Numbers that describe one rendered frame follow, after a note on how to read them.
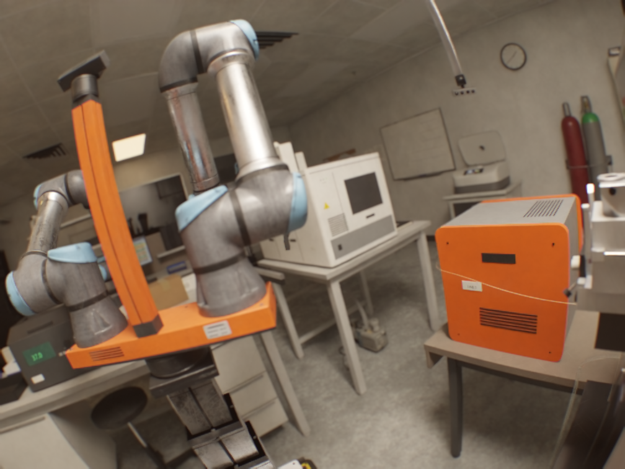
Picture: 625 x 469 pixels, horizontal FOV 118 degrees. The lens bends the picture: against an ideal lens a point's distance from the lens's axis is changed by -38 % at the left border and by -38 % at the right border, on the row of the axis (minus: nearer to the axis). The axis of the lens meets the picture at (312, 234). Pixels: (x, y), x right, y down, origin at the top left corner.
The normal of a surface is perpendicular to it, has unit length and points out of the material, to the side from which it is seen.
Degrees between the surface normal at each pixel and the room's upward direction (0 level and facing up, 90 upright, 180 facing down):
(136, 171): 90
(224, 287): 73
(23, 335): 51
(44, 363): 90
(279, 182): 81
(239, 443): 90
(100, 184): 90
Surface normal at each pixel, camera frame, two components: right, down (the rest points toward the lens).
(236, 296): 0.40, -0.28
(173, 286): 0.66, -0.05
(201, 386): 0.43, 0.04
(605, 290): -0.79, 0.32
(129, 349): 0.11, 0.14
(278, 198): 0.23, -0.13
